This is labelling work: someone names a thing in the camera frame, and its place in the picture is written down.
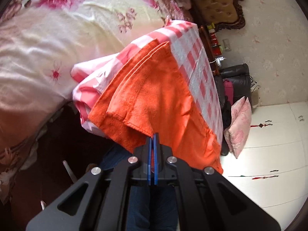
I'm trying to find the orange pants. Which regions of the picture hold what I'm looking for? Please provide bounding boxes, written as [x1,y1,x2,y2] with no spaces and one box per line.
[88,40,223,173]

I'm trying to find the pink floral pillow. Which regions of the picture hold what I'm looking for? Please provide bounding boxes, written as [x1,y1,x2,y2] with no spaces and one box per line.
[224,96,252,159]

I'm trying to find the maroon garment on armchair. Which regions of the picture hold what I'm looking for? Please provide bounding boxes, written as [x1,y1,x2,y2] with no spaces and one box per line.
[223,79,234,105]

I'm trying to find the red tassel wardrobe ornament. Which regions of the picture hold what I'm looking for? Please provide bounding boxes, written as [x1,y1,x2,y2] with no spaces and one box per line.
[250,124,272,128]

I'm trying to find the red white checkered tablecloth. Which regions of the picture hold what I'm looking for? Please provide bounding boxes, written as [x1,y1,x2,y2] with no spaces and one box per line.
[70,20,223,143]

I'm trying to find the black leather armchair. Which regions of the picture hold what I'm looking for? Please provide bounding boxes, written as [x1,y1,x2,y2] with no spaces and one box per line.
[214,63,252,156]

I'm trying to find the red cup on nightstand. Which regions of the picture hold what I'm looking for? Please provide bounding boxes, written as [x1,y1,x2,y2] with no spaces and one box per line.
[211,45,222,56]

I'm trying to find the dark wooden nightstand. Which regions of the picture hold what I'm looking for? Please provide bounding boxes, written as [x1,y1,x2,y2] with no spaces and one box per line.
[199,25,220,76]

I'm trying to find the floral pink bed sheet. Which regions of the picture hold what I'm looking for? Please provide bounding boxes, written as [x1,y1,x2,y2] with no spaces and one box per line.
[1,0,185,202]

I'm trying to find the tufted brown bed headboard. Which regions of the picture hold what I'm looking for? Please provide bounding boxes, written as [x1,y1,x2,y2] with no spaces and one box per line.
[191,0,245,31]

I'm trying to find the wall power socket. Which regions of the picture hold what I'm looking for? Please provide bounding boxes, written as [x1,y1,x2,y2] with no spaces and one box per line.
[222,39,231,52]

